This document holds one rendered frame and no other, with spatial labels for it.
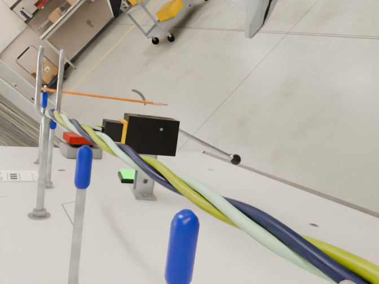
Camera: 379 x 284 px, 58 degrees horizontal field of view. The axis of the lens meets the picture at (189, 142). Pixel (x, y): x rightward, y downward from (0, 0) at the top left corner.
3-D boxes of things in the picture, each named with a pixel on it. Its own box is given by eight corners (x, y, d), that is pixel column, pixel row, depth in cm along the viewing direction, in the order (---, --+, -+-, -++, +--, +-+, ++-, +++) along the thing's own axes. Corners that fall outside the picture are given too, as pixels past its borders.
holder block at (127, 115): (175, 156, 38) (180, 121, 37) (124, 152, 36) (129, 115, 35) (166, 149, 42) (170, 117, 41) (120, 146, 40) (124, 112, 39)
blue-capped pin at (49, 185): (54, 189, 37) (61, 110, 36) (39, 188, 36) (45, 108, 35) (55, 185, 38) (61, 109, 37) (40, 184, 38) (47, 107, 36)
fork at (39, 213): (52, 212, 30) (65, 50, 28) (51, 220, 29) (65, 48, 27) (27, 212, 30) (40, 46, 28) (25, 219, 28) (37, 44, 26)
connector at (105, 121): (146, 145, 37) (149, 127, 37) (101, 140, 35) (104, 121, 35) (140, 140, 40) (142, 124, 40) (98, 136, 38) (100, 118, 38)
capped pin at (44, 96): (47, 164, 47) (53, 86, 45) (35, 164, 46) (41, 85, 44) (43, 162, 48) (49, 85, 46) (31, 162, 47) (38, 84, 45)
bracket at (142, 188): (156, 200, 38) (162, 156, 37) (135, 199, 37) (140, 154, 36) (148, 187, 42) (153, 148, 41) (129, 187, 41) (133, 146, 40)
